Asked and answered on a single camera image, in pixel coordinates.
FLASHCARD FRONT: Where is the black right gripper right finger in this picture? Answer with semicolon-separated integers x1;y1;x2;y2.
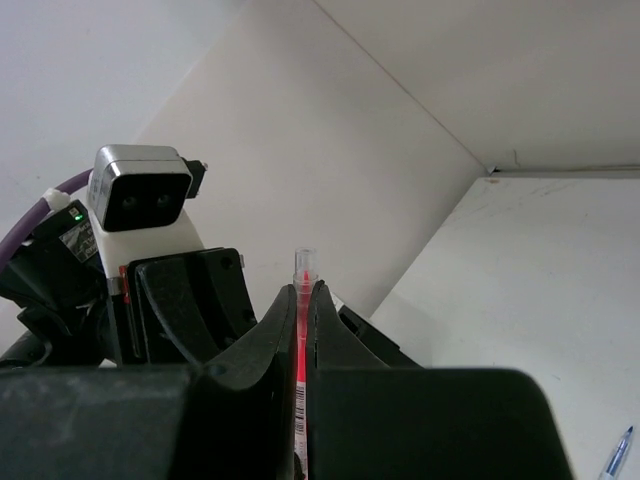
307;283;572;479

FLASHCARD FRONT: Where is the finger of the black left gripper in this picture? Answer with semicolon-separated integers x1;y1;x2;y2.
331;294;419;368

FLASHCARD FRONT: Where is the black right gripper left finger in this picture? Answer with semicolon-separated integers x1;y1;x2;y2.
1;286;296;479

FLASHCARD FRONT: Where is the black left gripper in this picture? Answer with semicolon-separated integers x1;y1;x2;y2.
1;200;250;367

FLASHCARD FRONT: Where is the pink red marker pen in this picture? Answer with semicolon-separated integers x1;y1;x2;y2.
293;247;318;479

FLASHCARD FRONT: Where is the blue ballpoint pen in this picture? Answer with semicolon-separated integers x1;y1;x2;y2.
598;426;634;480

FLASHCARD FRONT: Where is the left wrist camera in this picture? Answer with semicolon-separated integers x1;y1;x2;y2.
87;144;207;232

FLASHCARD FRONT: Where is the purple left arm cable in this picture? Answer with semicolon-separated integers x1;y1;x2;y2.
0;168;96;271

